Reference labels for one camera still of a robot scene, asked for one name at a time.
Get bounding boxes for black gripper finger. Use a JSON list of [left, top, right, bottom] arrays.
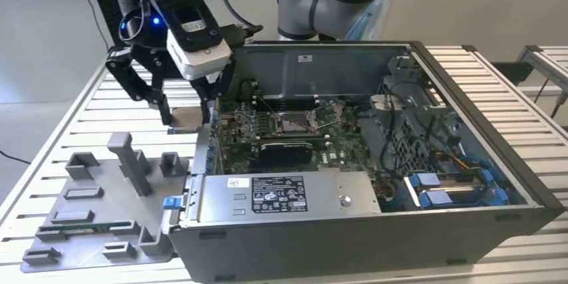
[[105, 47, 173, 127], [189, 61, 237, 125]]

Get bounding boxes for silver square CPU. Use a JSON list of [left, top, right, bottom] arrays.
[[167, 106, 205, 135]]

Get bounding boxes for black RAM slot white clips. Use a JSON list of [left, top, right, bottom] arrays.
[[251, 93, 320, 112], [253, 132, 331, 143]]

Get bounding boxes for CPU socket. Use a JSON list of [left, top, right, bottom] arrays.
[[273, 110, 321, 137]]

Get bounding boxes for thin metal locking lever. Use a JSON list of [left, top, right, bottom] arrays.
[[259, 96, 281, 115]]

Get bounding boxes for black graphics card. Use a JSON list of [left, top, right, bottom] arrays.
[[256, 141, 315, 169]]

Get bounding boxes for blue case release latch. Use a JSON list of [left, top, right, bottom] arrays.
[[161, 196, 184, 212]]

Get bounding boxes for grey printed parts rack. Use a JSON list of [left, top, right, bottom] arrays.
[[20, 132, 192, 275]]

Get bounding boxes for green motherboard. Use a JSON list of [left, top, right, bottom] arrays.
[[216, 96, 379, 178]]

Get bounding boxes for silver power supply unit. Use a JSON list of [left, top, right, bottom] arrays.
[[197, 171, 384, 223]]

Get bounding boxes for green RAM stick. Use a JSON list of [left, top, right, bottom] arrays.
[[37, 219, 135, 233]]

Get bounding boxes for grey metal drive cage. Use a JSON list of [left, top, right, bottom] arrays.
[[357, 54, 457, 182]]

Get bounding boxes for black open PC case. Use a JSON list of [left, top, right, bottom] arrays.
[[167, 39, 565, 282]]

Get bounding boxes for hard disk in blue carrier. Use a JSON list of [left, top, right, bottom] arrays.
[[416, 186, 511, 211], [405, 168, 496, 192]]

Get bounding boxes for metal slat side table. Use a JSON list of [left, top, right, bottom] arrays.
[[519, 44, 568, 77]]

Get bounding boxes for black upright frame post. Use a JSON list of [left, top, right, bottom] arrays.
[[83, 0, 120, 49]]

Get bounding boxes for black camera cable with plug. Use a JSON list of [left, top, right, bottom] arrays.
[[217, 0, 265, 46]]

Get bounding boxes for metal socket cover frame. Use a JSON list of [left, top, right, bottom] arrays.
[[309, 98, 347, 129]]

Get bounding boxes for black cable on floor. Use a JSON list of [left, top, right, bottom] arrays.
[[0, 149, 31, 166]]

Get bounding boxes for black looping wire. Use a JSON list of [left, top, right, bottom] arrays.
[[380, 80, 441, 178]]

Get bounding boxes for yellow and red wire bundle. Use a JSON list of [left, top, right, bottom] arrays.
[[449, 152, 472, 172]]

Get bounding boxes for blue data wire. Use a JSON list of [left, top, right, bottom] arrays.
[[460, 153, 489, 169]]

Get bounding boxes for black hanging cable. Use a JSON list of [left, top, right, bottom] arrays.
[[532, 76, 567, 118]]

